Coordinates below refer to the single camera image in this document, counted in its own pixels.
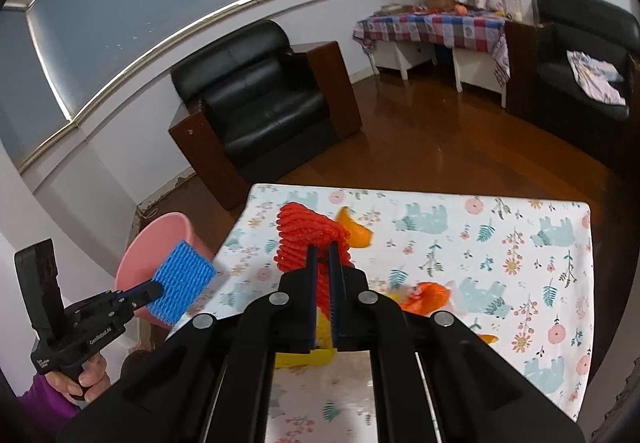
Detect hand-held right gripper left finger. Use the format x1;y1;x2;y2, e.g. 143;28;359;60
57;243;319;443

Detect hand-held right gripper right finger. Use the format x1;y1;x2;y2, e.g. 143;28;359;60
327;242;586;443

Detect blue foam net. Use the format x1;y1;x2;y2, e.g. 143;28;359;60
150;240;217;328

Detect pink plastic bucket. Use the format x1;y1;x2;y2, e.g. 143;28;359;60
114;212;217;329

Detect red foam net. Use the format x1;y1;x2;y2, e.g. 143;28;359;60
274;203;357;324

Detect yellow foam net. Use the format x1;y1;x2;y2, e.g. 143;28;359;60
274;310;337;369

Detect person's left hand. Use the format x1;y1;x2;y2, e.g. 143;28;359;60
47;352;111;406

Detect orange plastic bag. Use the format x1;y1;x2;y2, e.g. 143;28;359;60
395;280;453;316

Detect floral tablecloth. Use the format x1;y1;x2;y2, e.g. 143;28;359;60
165;183;596;443

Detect black leather armchair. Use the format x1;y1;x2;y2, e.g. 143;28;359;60
168;19;363;211
505;0;638;164

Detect white cabinet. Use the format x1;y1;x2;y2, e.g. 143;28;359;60
372;40;433;81
452;46;508;109

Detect checkered tablecloth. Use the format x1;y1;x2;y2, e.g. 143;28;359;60
352;10;511;86

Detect pale printed cloth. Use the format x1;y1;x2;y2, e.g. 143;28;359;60
566;50;628;106

